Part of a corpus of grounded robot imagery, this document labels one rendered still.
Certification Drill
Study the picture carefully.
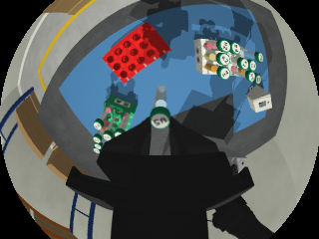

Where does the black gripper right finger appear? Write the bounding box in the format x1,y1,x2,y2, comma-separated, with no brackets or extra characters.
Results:
168,117,219,155

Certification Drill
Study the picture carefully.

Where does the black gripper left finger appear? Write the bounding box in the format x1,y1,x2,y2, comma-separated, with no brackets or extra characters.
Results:
101,117,152,155

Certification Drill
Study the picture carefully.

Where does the blue bench mat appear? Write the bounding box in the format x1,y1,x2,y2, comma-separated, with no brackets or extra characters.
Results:
59,4,268,136

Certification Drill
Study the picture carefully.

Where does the red rack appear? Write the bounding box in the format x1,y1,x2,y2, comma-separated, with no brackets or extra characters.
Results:
102,22,171,83

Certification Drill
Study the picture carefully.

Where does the white test tube rack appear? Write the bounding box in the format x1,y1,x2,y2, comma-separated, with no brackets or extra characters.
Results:
193,39,244,77

